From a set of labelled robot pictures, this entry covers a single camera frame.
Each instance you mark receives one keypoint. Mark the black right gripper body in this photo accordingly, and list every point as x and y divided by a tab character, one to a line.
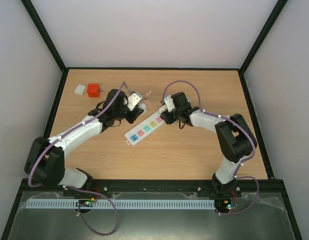
167	117

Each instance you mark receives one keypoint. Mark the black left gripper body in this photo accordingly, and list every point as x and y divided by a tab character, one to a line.
130	119

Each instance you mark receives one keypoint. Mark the white usb charger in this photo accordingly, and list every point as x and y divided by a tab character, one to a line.
143	107

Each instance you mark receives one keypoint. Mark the white multicolour power strip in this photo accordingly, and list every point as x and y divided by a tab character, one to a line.
145	128

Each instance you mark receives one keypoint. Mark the red cube socket adapter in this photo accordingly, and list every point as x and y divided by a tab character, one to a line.
93	90

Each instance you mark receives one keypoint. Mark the white plug adapter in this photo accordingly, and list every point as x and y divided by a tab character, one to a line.
80	89

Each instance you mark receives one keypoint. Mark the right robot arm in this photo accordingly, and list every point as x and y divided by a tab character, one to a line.
236	140

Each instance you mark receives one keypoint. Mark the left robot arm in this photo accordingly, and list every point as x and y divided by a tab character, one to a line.
45	164

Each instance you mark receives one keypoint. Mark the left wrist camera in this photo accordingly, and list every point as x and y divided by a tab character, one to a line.
133	100

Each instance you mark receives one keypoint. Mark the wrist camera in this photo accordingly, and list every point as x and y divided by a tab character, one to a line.
168	102
133	100

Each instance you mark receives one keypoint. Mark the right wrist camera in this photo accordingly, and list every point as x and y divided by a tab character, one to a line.
168	102

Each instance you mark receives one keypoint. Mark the light blue slotted cable duct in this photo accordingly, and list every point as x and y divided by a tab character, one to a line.
122	204

